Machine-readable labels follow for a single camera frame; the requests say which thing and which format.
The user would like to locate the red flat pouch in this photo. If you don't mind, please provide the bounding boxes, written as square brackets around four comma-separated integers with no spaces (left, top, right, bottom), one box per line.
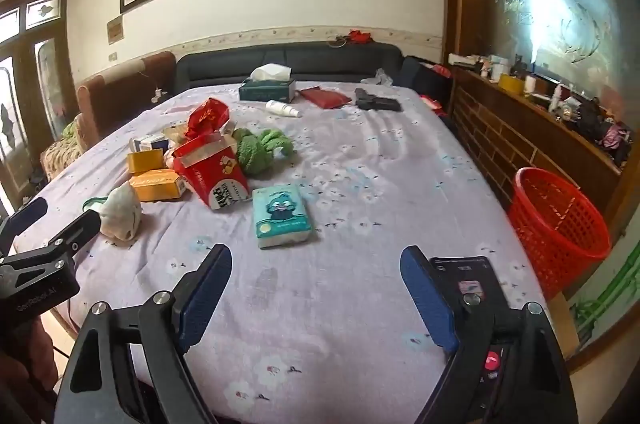
[298,87,352,110]

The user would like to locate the patterned seat cushion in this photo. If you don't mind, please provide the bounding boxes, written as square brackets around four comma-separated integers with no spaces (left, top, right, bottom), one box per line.
[40,137,83,180]

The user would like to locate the white plastic bottle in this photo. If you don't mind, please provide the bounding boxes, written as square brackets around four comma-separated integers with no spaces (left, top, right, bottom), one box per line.
[265,100,303,118]

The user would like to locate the black padded headboard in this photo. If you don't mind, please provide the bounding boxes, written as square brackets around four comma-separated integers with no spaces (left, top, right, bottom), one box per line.
[175,42,405,95]

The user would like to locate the white face mask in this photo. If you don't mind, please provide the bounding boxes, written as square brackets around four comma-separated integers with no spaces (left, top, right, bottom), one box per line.
[82,181,143,240]

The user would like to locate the green towel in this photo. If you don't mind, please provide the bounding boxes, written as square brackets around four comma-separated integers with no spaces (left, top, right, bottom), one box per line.
[232,127,296,177]

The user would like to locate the brown sofa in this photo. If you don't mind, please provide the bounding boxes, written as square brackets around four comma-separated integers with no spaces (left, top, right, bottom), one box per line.
[40,51,177,180]

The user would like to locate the white and blue box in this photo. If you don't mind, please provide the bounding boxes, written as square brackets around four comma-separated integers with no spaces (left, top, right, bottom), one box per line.
[129,134,170,153]

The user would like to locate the black toy pistol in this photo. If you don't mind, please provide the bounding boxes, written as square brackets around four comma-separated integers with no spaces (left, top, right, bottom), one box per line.
[355,87,402,112]

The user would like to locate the shiny red plastic wrapper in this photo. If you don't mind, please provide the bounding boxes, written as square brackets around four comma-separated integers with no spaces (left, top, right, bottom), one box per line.
[186,98,231,139]

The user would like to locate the clear plastic bag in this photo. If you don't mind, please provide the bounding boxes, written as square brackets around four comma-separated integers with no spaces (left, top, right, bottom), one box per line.
[361,68,396,86]

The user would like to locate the red plastic basket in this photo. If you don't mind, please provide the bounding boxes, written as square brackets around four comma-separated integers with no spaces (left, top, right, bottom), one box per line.
[507,167,612,300]

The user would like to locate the black paper bag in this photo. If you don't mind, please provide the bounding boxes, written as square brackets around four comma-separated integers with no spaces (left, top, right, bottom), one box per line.
[400,56,453,115]

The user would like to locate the black smartphone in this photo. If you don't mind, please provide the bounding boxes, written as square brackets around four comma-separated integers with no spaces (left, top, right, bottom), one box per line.
[430,255,511,424]

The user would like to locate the orange cardboard box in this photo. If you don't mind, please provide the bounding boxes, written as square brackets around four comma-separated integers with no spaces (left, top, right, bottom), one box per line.
[129,169,187,202]
[126,149,166,177]

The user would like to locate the person's left hand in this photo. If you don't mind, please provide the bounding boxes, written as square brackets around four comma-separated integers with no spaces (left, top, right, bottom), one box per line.
[0,321,60,405]

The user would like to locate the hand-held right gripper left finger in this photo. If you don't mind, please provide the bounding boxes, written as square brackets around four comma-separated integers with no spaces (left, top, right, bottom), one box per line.
[54,244,233,424]

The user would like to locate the dark shelf clutter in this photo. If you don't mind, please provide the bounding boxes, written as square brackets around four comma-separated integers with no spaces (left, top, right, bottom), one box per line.
[550,84,632,165]

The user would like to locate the wooden brick-pattern cabinet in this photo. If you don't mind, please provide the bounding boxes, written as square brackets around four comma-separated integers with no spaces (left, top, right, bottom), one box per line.
[447,53,626,225]

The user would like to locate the teal tissue pack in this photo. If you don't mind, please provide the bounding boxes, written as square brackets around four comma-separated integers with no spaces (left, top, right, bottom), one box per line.
[251,184,313,250]

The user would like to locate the wooden glass door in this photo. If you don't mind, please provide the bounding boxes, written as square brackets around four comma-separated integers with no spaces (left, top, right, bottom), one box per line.
[0,0,78,205]

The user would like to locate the red snack box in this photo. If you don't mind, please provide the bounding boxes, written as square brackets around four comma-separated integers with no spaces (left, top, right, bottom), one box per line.
[172,131,252,212]

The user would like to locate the red packets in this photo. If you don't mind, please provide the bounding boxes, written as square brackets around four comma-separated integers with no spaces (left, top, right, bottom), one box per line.
[420,94,447,118]

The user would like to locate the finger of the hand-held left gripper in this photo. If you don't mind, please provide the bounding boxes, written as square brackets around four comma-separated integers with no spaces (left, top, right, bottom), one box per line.
[50,209,103,255]
[0,197,49,255]

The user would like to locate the green tissue box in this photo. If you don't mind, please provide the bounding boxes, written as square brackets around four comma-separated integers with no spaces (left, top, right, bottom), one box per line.
[238,63,296,104]

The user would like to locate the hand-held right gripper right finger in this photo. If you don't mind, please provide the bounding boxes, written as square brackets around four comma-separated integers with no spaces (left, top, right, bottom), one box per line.
[400,245,581,424]

